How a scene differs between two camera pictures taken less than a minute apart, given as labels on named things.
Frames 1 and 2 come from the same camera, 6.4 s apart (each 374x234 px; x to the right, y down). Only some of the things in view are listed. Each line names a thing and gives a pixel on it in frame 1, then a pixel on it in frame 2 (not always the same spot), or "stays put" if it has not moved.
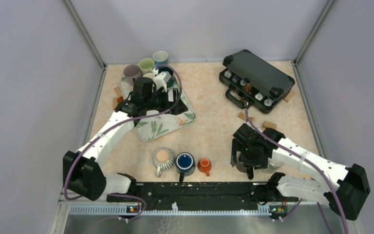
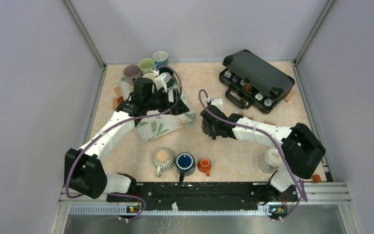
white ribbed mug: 150,75 stays put
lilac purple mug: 131,71 stays put
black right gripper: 258,163 → 213,133
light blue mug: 160,58 stays put
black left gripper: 170,107 stays put
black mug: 244,168 → 205,126
